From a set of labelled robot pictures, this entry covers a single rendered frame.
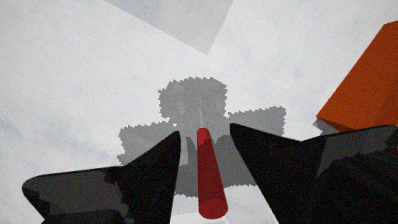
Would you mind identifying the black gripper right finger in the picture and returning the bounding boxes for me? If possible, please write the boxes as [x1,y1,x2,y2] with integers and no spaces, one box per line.
[230,123,398,224]

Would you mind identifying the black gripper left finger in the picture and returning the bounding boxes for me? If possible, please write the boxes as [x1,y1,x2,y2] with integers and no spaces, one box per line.
[22,131,181,224]

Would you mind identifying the red peg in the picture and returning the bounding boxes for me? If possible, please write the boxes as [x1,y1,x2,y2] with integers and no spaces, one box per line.
[197,128,228,220]

